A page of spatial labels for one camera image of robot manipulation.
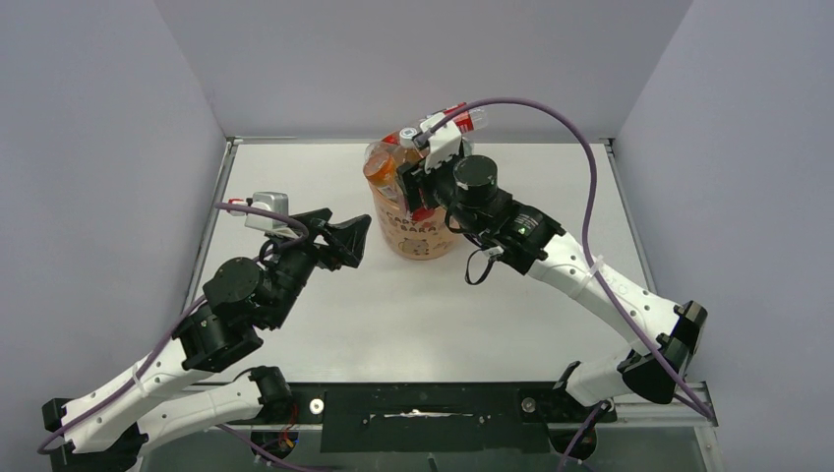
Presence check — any orange cartoon plastic bin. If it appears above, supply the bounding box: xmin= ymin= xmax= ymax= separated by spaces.
xmin=370 ymin=185 xmax=459 ymax=261

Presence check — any orange drink bottle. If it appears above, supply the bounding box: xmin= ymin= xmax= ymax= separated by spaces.
xmin=362 ymin=141 xmax=405 ymax=202

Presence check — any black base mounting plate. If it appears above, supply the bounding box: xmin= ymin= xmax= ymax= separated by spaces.
xmin=251 ymin=382 xmax=591 ymax=453

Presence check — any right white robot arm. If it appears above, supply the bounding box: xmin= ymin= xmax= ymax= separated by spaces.
xmin=396 ymin=155 xmax=707 ymax=420

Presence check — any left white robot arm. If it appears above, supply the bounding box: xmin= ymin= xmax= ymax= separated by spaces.
xmin=38 ymin=199 xmax=372 ymax=471

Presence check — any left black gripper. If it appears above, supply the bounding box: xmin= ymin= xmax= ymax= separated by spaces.
xmin=266 ymin=208 xmax=372 ymax=328

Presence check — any red gold drink bottle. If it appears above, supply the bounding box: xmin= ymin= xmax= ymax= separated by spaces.
xmin=391 ymin=126 xmax=428 ymax=169

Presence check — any red cap clear bottle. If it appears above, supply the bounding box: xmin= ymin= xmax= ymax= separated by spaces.
xmin=453 ymin=108 xmax=489 ymax=135

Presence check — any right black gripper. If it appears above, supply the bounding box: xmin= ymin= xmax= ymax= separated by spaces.
xmin=399 ymin=147 xmax=484 ymax=238

